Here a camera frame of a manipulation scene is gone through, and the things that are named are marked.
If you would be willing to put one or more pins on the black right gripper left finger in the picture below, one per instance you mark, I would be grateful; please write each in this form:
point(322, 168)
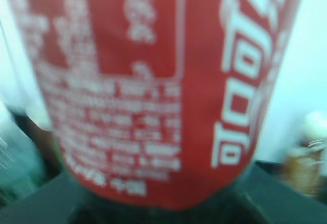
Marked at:
point(55, 202)

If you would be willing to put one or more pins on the cola bottle red label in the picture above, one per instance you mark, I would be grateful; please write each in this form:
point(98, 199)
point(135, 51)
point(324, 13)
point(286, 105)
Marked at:
point(156, 105)

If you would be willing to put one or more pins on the brown iced tea bottle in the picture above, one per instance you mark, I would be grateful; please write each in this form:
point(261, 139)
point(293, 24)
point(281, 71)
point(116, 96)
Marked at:
point(304, 160)

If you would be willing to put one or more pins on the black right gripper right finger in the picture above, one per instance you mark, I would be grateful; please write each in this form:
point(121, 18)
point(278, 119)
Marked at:
point(262, 198)

